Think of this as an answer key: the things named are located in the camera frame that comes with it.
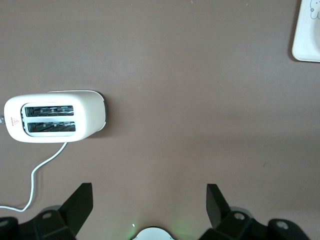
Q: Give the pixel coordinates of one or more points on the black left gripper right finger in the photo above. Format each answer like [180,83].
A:
[220,215]

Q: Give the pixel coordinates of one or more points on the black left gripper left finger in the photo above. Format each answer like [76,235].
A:
[77,207]

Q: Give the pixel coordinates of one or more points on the cream rabbit print tray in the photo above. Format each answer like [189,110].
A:
[301,47]

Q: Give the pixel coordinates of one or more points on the cream two-slot toaster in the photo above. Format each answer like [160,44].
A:
[87,115]

